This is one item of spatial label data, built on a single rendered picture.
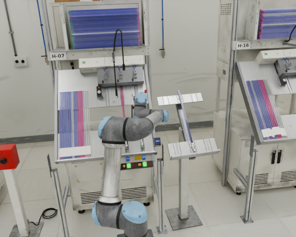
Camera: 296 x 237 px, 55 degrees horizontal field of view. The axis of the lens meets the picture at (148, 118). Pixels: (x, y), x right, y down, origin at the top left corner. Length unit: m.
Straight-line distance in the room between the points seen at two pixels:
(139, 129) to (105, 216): 0.44
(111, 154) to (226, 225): 1.40
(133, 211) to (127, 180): 1.08
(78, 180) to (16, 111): 1.91
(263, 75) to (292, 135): 0.54
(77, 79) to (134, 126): 1.00
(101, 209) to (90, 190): 1.07
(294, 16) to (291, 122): 0.83
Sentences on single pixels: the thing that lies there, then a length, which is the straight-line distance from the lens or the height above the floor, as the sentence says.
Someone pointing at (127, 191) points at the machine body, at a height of 0.20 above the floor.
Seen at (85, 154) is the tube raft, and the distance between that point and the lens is 1.98.
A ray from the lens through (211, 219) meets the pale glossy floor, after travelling 2.54.
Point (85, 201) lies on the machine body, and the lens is 2.55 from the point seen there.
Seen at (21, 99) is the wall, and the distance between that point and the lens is 4.02.
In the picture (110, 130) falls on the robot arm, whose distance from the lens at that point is 1.35.
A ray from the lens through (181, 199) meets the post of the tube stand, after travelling 2.37.
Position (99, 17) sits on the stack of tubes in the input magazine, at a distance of 2.18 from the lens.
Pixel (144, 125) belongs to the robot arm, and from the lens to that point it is 1.35.
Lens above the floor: 1.65
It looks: 21 degrees down
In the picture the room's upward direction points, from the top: 2 degrees counter-clockwise
